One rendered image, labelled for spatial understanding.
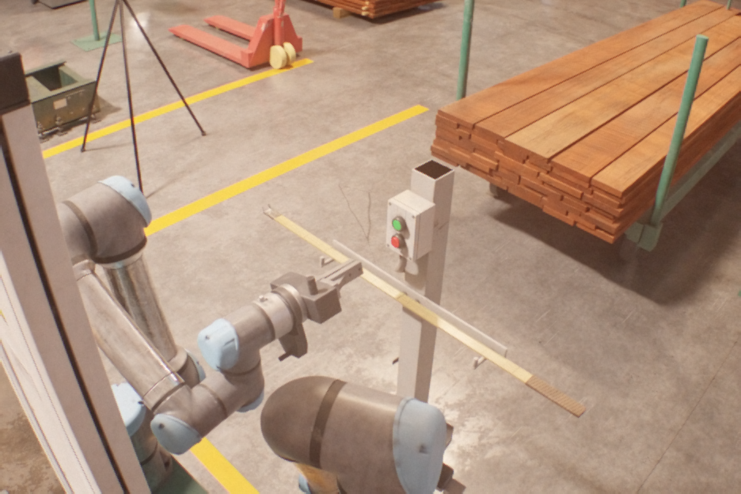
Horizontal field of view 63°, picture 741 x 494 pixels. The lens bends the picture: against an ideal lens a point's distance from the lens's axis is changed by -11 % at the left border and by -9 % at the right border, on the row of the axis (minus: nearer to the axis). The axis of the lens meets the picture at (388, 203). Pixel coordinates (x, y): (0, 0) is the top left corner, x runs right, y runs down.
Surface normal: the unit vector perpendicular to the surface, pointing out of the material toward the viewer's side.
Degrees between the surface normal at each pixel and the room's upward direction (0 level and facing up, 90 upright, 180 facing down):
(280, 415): 53
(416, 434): 18
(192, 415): 35
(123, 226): 78
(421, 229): 90
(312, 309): 90
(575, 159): 0
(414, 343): 90
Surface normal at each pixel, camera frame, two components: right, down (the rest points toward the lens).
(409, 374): -0.69, 0.37
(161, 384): 0.29, -0.43
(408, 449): -0.11, -0.35
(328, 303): 0.70, 0.14
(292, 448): -0.48, 0.35
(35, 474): 0.04, -0.84
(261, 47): 0.71, 0.50
